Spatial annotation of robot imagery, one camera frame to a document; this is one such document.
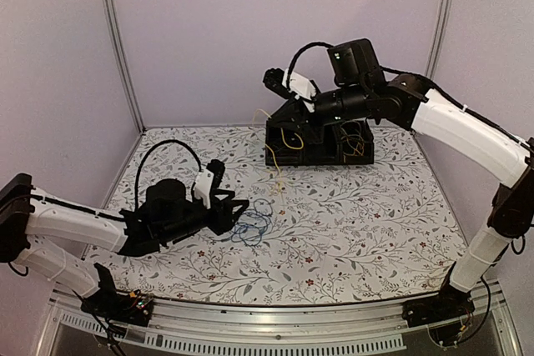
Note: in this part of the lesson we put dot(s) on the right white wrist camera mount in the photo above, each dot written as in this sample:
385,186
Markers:
300,88

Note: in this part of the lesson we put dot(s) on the aluminium frame post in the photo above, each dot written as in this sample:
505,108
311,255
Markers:
443,13
118,49

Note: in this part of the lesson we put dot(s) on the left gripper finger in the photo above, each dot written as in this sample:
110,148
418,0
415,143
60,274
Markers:
224,197
231,211

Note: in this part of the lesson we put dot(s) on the black bin middle compartment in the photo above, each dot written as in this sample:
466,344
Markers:
322,154

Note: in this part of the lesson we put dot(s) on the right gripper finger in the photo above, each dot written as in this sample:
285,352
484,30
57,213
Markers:
289,111
275,134

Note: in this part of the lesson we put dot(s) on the right aluminium frame post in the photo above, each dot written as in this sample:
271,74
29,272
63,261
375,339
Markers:
443,13

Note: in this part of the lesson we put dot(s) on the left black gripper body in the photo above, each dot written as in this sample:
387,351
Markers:
220,218

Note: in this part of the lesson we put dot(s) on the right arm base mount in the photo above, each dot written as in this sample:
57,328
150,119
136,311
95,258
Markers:
447,314

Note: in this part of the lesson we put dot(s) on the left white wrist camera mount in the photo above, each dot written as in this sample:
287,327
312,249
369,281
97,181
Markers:
202,188

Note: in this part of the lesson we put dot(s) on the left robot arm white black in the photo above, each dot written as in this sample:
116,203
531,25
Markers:
31,216

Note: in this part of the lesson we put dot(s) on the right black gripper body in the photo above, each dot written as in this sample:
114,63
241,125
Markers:
314,131

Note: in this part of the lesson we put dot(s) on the left arm base electronics board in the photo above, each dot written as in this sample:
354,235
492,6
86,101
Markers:
116,307

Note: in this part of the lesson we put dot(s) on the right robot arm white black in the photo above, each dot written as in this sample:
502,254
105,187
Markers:
413,103

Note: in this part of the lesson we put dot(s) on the aluminium front rail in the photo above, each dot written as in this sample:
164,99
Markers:
193,328

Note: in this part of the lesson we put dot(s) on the floral patterned table cloth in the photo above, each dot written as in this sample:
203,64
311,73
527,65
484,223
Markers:
309,236

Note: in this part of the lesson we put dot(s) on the black bin left compartment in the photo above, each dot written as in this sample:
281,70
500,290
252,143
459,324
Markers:
282,156

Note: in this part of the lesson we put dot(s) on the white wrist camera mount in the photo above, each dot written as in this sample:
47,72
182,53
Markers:
300,88
202,188

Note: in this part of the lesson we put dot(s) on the left aluminium frame post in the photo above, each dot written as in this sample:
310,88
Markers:
118,49

